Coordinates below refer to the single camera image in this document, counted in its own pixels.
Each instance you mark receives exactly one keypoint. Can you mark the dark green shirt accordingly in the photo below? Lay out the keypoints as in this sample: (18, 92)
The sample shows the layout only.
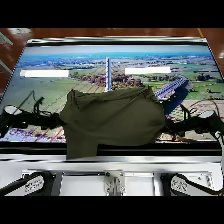
(113, 116)

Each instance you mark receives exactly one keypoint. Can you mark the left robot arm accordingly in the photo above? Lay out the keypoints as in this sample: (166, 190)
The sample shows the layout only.
(30, 119)

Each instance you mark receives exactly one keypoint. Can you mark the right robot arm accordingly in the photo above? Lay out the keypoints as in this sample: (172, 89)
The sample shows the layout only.
(200, 122)

